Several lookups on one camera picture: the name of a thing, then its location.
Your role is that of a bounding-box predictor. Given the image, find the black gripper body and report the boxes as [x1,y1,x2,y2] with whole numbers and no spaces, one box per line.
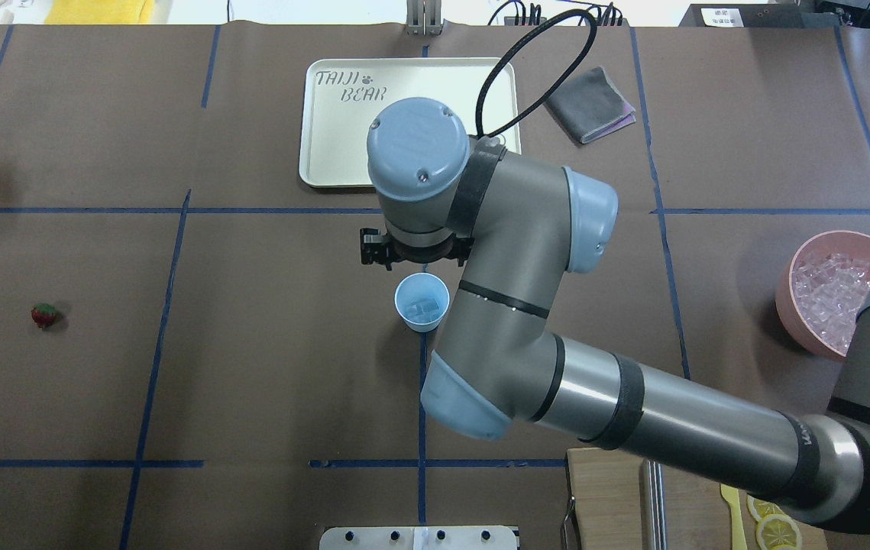
[359,228,474,271]

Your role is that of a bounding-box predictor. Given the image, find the ice cube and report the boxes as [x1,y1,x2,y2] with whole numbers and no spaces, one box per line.
[404,299,442,324]

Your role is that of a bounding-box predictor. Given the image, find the red strawberry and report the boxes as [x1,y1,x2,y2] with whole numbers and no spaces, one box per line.
[30,302,61,330]

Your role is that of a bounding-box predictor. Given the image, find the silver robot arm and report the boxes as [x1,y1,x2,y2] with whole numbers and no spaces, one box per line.
[361,97,870,535]

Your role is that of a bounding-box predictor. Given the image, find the light blue plastic cup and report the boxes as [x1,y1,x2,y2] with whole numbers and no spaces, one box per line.
[395,273,450,333]

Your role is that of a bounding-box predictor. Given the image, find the clear ice cubes pile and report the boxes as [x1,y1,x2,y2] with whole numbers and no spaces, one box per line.
[790,253,870,355]

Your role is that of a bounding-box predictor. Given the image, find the cream bear tray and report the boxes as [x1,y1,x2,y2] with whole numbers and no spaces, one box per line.
[298,57,498,188]

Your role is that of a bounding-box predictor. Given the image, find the grey folded cloth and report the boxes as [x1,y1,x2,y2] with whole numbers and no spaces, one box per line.
[544,66,636,145]

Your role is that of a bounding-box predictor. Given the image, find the wooden cutting board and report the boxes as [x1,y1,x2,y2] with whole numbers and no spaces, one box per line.
[564,446,830,550]

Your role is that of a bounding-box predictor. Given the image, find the yellow cloth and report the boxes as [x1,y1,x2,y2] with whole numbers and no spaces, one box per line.
[44,1,156,25]

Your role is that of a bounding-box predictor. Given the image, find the black box with label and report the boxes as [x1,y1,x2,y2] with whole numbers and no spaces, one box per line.
[678,2,807,29]

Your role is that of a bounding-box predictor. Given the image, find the yellow plastic knife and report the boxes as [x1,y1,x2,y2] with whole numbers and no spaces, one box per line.
[719,484,749,550]

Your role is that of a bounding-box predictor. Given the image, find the pink bowl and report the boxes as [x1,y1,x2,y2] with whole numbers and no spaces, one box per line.
[775,230,870,362]

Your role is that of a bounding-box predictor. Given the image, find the lemon slices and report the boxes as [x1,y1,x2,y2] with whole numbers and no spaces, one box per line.
[746,497,804,549]

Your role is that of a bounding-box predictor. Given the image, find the aluminium frame post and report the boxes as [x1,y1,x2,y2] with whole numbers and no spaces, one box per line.
[406,0,444,36]

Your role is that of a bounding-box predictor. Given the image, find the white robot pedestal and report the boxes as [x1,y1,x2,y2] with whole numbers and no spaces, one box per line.
[319,525,521,549]

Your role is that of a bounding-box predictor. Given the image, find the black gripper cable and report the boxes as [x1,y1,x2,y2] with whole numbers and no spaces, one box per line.
[474,9,599,140]

